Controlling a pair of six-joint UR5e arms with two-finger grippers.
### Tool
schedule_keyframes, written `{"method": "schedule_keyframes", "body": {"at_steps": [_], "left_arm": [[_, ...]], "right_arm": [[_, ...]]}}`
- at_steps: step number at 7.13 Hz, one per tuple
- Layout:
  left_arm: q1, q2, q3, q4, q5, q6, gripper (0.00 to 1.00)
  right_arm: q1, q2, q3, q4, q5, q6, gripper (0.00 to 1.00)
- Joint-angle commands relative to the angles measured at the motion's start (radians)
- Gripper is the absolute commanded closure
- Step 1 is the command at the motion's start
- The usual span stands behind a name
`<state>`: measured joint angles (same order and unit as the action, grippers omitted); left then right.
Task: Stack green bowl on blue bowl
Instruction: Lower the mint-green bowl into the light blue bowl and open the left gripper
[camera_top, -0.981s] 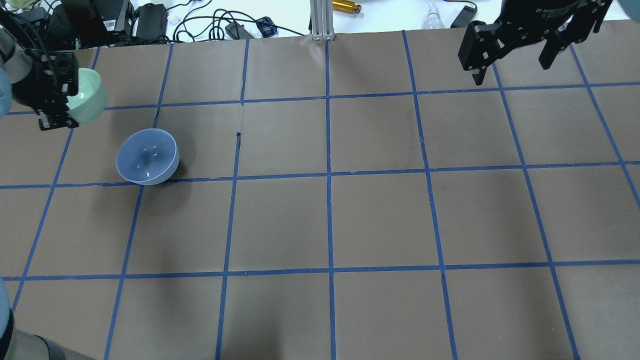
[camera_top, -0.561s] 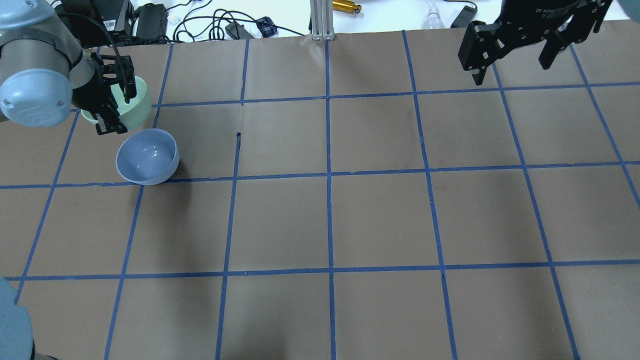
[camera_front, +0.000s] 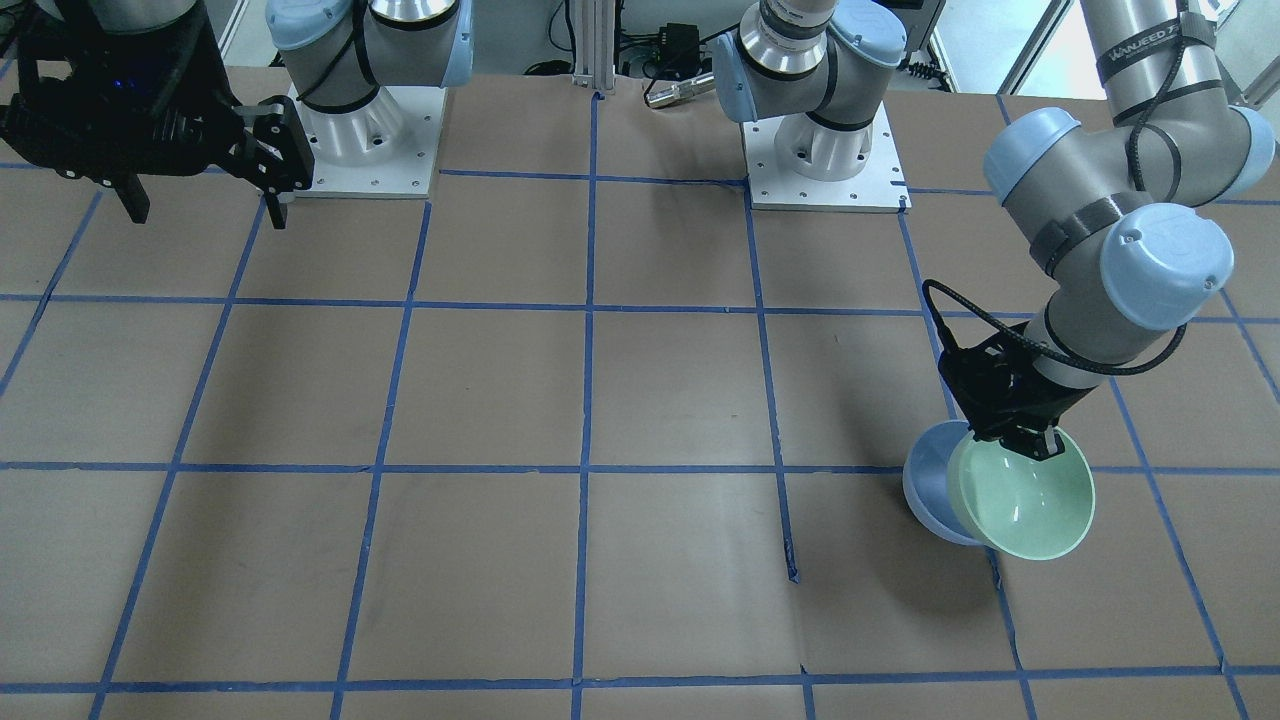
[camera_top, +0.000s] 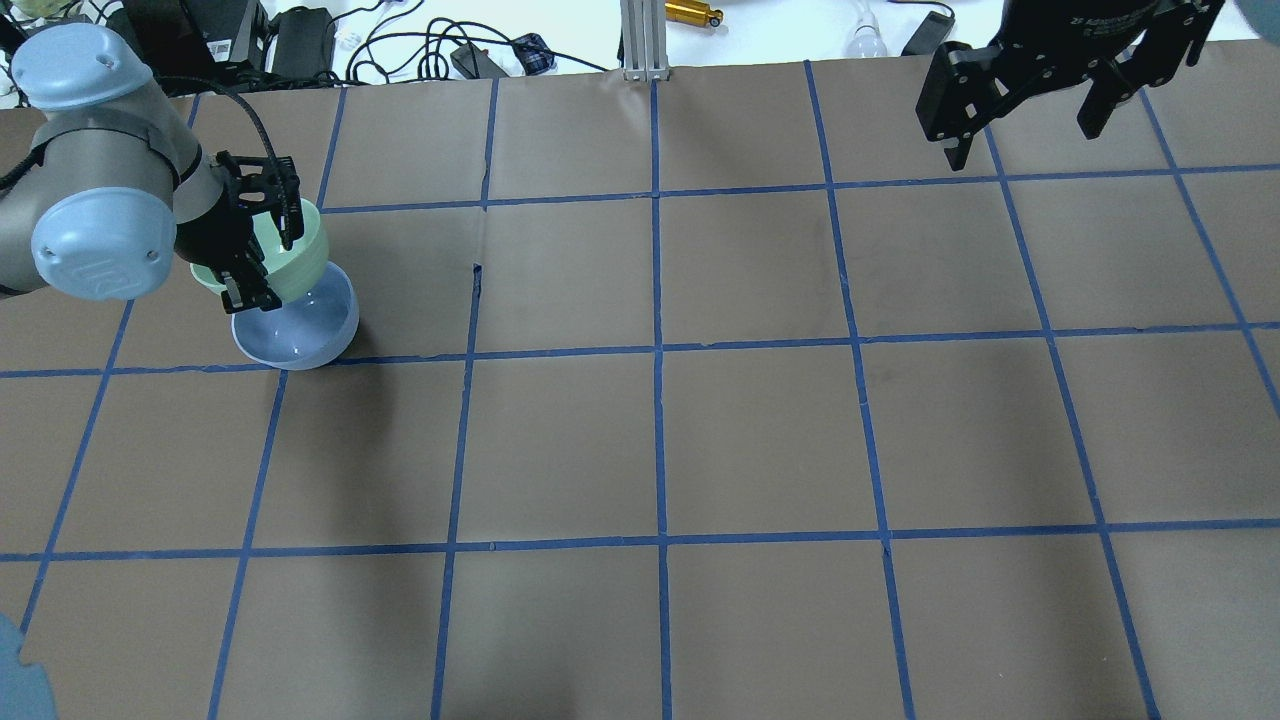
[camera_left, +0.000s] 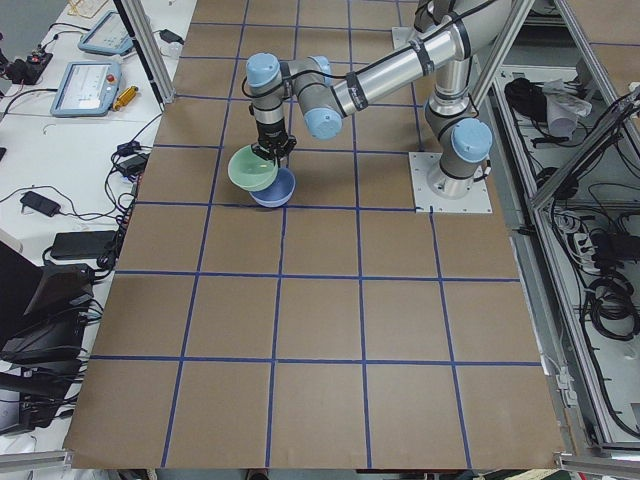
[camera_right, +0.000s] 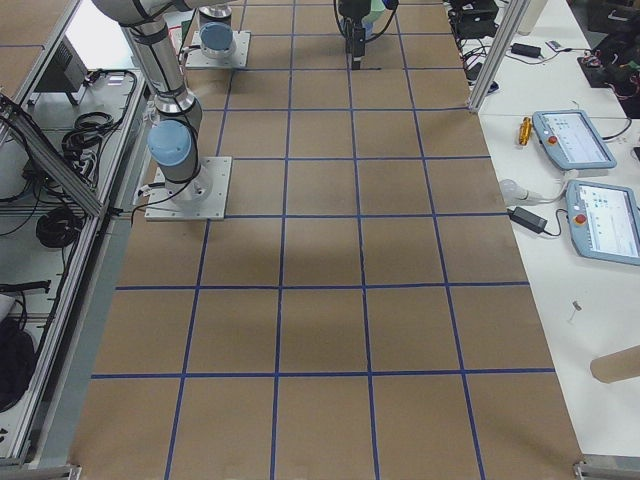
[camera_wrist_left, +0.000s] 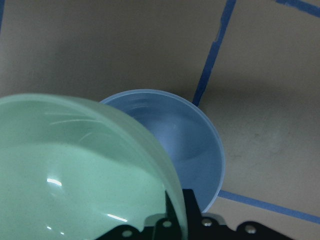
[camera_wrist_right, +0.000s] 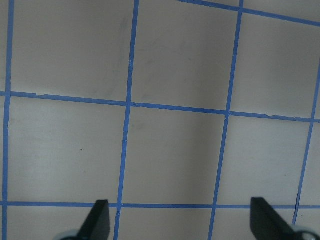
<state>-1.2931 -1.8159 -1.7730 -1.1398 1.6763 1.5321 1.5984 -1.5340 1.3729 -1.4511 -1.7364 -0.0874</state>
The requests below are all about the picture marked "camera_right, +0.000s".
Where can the yellow tool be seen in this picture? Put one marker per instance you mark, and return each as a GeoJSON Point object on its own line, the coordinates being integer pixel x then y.
{"type": "Point", "coordinates": [525, 131]}

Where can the near teach pendant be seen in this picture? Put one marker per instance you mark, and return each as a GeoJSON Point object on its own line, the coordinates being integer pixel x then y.
{"type": "Point", "coordinates": [603, 221]}

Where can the teach pendant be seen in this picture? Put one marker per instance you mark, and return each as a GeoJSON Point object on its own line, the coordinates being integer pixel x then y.
{"type": "Point", "coordinates": [571, 141]}
{"type": "Point", "coordinates": [603, 221]}

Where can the cardboard tube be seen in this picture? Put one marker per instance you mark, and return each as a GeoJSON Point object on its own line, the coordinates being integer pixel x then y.
{"type": "Point", "coordinates": [617, 366]}

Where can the white light bulb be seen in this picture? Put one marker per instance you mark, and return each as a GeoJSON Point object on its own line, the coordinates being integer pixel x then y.
{"type": "Point", "coordinates": [513, 193]}

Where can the aluminium frame post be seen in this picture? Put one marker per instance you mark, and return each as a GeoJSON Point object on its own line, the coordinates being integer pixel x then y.
{"type": "Point", "coordinates": [513, 15]}

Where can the green bowl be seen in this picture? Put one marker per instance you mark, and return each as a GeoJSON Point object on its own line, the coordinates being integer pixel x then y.
{"type": "Point", "coordinates": [377, 8]}

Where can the black laptop charger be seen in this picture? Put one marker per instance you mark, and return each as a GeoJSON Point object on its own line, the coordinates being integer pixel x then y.
{"type": "Point", "coordinates": [527, 219]}

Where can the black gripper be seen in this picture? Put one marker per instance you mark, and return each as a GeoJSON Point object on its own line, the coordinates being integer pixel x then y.
{"type": "Point", "coordinates": [351, 12]}

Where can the blue bowl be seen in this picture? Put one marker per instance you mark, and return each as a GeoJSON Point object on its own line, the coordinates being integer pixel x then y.
{"type": "Point", "coordinates": [369, 30]}

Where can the far teach pendant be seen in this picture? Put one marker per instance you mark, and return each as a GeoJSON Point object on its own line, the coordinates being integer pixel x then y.
{"type": "Point", "coordinates": [571, 141]}

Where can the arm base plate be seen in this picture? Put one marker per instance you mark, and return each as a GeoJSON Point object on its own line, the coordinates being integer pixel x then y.
{"type": "Point", "coordinates": [234, 58]}
{"type": "Point", "coordinates": [204, 198]}

